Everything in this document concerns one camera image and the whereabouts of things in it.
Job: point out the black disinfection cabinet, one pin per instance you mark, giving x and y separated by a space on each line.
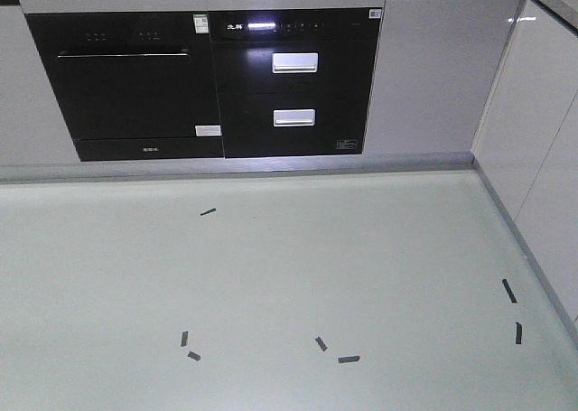
243 42

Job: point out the upper silver drawer handle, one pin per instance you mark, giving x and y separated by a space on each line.
291 63

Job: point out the green white energy label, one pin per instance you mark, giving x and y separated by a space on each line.
201 23

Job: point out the lower silver drawer handle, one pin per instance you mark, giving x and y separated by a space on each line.
294 117

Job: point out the silver drawer handle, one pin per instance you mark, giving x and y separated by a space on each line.
291 63
294 117

